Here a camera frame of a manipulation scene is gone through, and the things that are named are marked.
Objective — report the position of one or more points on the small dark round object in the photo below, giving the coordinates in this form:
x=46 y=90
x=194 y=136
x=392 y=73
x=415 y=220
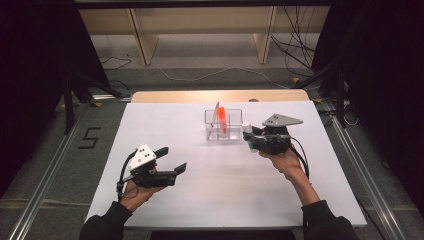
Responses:
x=253 y=100

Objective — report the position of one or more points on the person's right hand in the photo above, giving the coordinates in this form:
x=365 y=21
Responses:
x=286 y=165

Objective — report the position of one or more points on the aluminium floor rail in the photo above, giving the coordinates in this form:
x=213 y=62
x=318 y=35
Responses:
x=366 y=180
x=50 y=180

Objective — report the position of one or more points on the yellow tape piece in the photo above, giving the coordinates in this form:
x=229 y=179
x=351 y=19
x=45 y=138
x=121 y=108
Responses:
x=317 y=100
x=295 y=80
x=96 y=104

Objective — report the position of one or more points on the black curtain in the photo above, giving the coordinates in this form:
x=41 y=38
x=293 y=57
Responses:
x=383 y=66
x=33 y=66

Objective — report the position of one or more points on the green white glue stick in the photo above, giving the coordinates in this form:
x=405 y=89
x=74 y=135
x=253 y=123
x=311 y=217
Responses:
x=247 y=127

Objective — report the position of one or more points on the person's left hand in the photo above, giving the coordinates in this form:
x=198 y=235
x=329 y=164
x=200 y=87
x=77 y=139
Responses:
x=136 y=196

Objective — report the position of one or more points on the clear acrylic organizer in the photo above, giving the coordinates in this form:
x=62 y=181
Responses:
x=233 y=128

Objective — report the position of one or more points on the orange highlighter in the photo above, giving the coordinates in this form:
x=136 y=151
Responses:
x=222 y=120

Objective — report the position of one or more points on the light wooden table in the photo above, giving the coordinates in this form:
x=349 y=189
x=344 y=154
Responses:
x=200 y=96

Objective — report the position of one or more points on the black tripod stand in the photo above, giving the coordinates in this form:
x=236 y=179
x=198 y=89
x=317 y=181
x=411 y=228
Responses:
x=71 y=100
x=338 y=96

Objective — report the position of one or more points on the white pen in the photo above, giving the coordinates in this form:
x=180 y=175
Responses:
x=214 y=115

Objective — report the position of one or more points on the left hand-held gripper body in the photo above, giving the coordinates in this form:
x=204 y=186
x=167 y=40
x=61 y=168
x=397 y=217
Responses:
x=150 y=173

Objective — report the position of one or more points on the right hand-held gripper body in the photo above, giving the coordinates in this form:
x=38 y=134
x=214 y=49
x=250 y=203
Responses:
x=275 y=138

